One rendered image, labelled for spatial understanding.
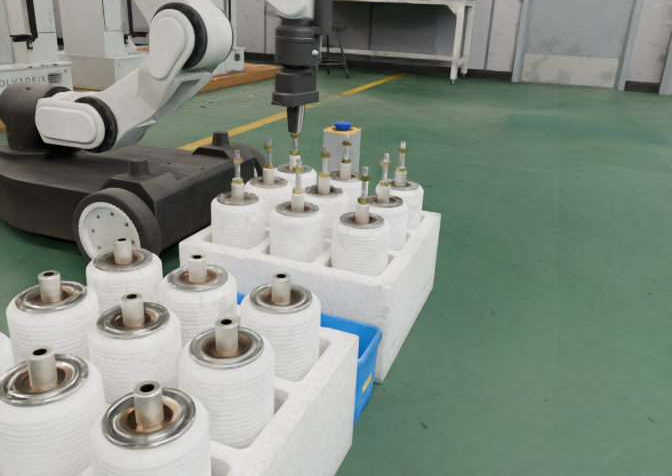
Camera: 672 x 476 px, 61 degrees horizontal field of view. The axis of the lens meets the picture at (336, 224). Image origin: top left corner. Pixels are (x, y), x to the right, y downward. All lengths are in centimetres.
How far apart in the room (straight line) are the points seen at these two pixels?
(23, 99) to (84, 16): 202
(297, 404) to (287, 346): 7
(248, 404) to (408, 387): 45
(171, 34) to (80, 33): 240
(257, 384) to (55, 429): 18
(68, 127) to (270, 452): 115
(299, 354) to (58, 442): 26
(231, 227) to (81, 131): 64
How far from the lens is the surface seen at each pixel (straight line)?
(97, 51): 366
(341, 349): 73
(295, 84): 116
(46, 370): 58
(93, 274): 80
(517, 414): 98
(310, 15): 117
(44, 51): 331
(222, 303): 72
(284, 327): 66
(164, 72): 136
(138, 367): 64
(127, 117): 151
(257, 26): 673
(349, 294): 92
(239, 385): 57
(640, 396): 111
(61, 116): 158
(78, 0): 372
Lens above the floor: 58
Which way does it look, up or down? 21 degrees down
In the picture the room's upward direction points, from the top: 3 degrees clockwise
